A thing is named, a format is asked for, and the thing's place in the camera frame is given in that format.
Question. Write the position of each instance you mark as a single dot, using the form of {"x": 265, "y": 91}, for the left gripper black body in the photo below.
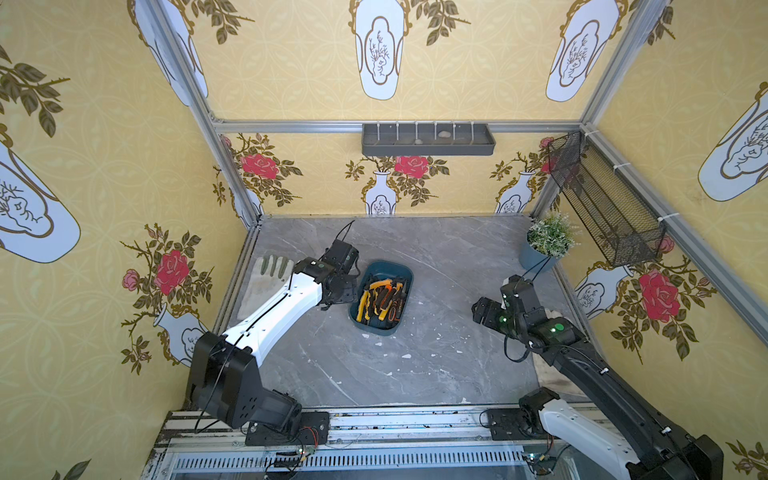
{"x": 343, "y": 288}

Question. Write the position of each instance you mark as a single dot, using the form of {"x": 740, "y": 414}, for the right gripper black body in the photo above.
{"x": 486, "y": 310}

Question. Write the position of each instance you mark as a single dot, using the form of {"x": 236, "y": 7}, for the teal plastic storage box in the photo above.
{"x": 382, "y": 298}

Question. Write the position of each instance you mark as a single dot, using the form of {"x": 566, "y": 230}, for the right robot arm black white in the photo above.
{"x": 642, "y": 444}

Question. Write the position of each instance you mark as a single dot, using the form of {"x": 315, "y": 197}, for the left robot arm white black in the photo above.
{"x": 225, "y": 380}

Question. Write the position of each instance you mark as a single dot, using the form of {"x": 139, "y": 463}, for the blue flower pot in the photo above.
{"x": 534, "y": 261}

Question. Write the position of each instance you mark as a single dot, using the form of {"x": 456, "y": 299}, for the left work glove beige green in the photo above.
{"x": 268, "y": 275}

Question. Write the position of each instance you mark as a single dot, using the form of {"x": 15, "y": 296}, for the green white artificial plant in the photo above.
{"x": 554, "y": 235}

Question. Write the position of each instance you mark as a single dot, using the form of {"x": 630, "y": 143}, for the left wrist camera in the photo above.
{"x": 341, "y": 255}

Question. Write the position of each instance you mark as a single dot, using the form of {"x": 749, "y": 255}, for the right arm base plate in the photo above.
{"x": 512, "y": 424}

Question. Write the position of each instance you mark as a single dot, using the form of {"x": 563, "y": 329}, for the black wire mesh basket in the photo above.
{"x": 623, "y": 226}

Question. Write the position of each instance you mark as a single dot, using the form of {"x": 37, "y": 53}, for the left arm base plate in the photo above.
{"x": 309, "y": 428}

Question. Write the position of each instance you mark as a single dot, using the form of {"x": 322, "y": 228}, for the grey wall shelf tray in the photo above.
{"x": 427, "y": 139}

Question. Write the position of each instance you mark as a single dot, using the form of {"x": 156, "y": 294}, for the aluminium front rail frame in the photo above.
{"x": 394, "y": 438}

